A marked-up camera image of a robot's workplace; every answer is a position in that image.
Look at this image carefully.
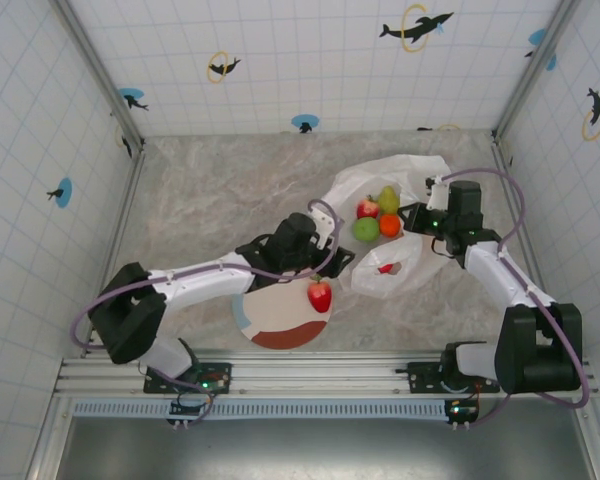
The round multicoloured plate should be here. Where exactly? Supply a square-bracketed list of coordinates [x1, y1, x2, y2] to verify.
[231, 279, 334, 350]

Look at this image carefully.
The red-orange round fruit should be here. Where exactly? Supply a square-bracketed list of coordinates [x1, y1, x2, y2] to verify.
[378, 213, 402, 238]

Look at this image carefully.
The aluminium side rail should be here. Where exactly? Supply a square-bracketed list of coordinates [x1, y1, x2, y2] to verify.
[97, 147, 147, 296]
[490, 134, 539, 266]

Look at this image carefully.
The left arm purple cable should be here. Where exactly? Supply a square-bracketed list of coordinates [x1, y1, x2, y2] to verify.
[68, 198, 342, 427]

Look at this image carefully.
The white slotted cable duct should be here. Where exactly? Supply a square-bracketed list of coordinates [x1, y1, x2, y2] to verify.
[72, 399, 454, 420]

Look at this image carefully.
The yellow-green pear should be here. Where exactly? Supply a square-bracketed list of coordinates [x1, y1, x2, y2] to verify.
[377, 185, 401, 214]

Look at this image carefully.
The red-peach apple with leaf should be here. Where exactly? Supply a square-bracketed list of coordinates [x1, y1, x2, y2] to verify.
[356, 195, 381, 220]

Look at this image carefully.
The shiny red fruit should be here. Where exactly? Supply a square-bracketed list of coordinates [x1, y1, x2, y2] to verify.
[307, 273, 334, 314]

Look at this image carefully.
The small controller board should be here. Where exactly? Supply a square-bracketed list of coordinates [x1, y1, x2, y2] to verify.
[168, 399, 204, 426]
[443, 398, 481, 426]

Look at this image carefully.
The large dolphin ring sticker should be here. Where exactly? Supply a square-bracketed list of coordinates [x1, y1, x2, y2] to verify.
[378, 3, 455, 54]

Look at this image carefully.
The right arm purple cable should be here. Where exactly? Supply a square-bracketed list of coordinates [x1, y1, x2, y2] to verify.
[432, 167, 592, 429]

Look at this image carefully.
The upright dolphin ring sticker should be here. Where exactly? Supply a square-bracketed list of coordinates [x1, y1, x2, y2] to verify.
[581, 87, 600, 143]

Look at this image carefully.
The dolphin blue circle sticker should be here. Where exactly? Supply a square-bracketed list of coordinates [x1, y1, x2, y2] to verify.
[290, 113, 320, 135]
[524, 27, 559, 72]
[117, 87, 150, 112]
[46, 177, 74, 209]

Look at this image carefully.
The small dolphin ring sticker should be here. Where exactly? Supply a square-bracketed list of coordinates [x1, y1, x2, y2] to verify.
[207, 49, 243, 85]

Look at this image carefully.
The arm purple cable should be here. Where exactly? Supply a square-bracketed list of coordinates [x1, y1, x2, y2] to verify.
[68, 198, 342, 427]
[432, 167, 592, 429]

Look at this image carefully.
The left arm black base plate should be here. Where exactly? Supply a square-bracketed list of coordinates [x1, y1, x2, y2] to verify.
[144, 360, 233, 396]

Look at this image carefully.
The aluminium frame post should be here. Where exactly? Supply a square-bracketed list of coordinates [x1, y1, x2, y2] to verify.
[493, 0, 581, 141]
[53, 0, 147, 151]

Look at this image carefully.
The green apple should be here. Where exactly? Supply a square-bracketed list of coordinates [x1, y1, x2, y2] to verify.
[353, 217, 381, 244]

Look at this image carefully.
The grey metal panel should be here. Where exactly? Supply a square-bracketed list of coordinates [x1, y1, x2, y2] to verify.
[54, 414, 599, 480]

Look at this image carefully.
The aluminium mounting rail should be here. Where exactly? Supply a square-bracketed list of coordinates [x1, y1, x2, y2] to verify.
[54, 349, 599, 399]

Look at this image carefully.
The white plastic bag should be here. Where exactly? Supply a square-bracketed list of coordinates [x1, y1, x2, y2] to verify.
[323, 153, 454, 306]

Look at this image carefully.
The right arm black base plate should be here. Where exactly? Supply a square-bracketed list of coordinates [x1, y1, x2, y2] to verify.
[407, 360, 501, 395]

